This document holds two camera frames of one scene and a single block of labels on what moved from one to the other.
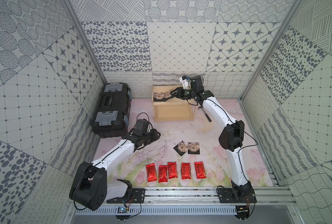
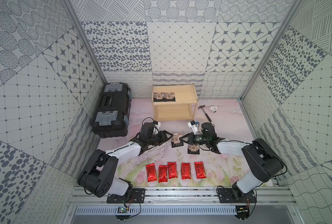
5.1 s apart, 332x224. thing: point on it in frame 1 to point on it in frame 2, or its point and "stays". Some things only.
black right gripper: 179,93 to 190,138
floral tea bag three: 181,148 to 176,141
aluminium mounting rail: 265,196 stays
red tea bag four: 186,171 stays
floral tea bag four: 193,148 stays
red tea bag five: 200,172 stays
